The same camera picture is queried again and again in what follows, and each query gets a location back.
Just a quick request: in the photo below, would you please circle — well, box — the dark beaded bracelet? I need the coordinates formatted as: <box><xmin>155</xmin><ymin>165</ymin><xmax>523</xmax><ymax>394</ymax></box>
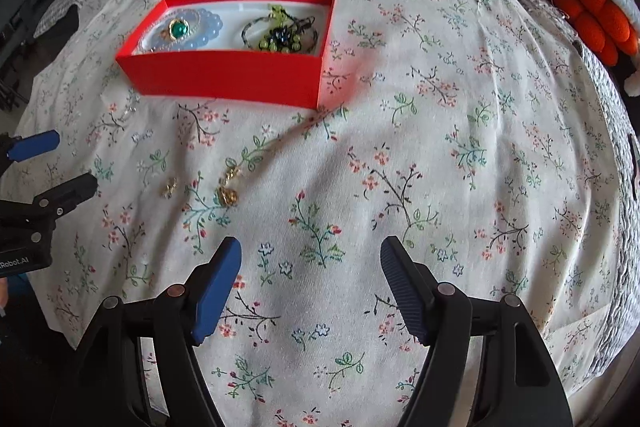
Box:
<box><xmin>241</xmin><ymin>13</ymin><xmax>322</xmax><ymax>56</ymax></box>

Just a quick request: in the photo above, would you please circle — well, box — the checkered cloth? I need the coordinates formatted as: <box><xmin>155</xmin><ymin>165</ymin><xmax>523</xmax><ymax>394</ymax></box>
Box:
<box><xmin>31</xmin><ymin>0</ymin><xmax>94</xmax><ymax>38</ymax></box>

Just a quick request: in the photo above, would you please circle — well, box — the gold ring with green gem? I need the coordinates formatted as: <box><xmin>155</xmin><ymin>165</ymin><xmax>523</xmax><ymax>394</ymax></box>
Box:
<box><xmin>159</xmin><ymin>18</ymin><xmax>192</xmax><ymax>42</ymax></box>

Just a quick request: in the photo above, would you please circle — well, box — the floral bedsheet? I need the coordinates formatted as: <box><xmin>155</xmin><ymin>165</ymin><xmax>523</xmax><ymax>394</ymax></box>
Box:
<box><xmin>10</xmin><ymin>0</ymin><xmax>631</xmax><ymax>427</ymax></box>

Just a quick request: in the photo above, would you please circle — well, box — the red cardboard box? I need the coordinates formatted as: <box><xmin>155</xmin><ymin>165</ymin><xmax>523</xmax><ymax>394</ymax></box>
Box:
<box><xmin>116</xmin><ymin>0</ymin><xmax>337</xmax><ymax>110</ymax></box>

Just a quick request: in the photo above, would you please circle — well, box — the gold pendant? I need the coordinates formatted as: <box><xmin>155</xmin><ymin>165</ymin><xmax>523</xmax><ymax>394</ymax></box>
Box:
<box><xmin>216</xmin><ymin>166</ymin><xmax>243</xmax><ymax>208</ymax></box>

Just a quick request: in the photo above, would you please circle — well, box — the light blue beaded bracelet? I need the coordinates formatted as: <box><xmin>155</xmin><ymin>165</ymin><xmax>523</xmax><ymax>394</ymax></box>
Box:
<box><xmin>147</xmin><ymin>7</ymin><xmax>224</xmax><ymax>54</ymax></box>

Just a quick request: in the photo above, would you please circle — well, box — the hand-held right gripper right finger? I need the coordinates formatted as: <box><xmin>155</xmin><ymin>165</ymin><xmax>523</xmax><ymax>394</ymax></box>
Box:
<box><xmin>381</xmin><ymin>236</ymin><xmax>573</xmax><ymax>427</ymax></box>

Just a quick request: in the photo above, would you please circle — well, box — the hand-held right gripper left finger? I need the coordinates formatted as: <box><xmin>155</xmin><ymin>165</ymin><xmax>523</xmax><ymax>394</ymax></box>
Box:
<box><xmin>55</xmin><ymin>237</ymin><xmax>242</xmax><ymax>427</ymax></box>

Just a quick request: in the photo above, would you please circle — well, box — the orange plush toy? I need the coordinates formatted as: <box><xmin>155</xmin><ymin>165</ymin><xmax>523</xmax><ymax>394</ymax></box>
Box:
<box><xmin>544</xmin><ymin>0</ymin><xmax>640</xmax><ymax>66</ymax></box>

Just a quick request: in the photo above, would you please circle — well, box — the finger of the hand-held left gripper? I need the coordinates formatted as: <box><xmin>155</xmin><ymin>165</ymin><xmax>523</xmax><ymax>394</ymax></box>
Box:
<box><xmin>0</xmin><ymin>172</ymin><xmax>99</xmax><ymax>229</ymax></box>
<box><xmin>0</xmin><ymin>130</ymin><xmax>61</xmax><ymax>174</ymax></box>

